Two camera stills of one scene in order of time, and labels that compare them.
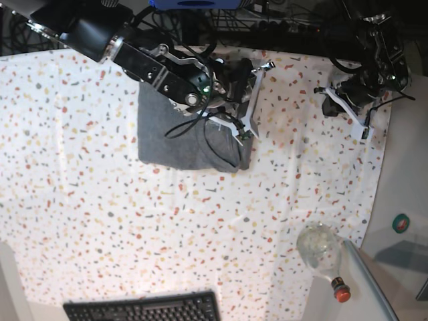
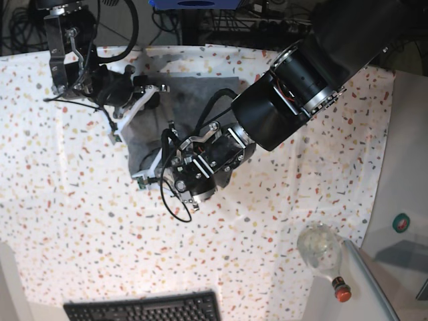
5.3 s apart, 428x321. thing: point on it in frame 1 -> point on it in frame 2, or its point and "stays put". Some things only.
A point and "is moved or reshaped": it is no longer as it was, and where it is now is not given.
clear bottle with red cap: (319, 245) stays put
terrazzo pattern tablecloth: (88, 224) stays put
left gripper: (239, 82) -> (124, 92)
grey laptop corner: (423, 293) stays put
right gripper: (356, 94) -> (183, 176)
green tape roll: (400, 223) stays put
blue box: (197, 5) stays put
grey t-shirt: (168, 138) is moved or reshaped
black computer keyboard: (200, 305) stays put
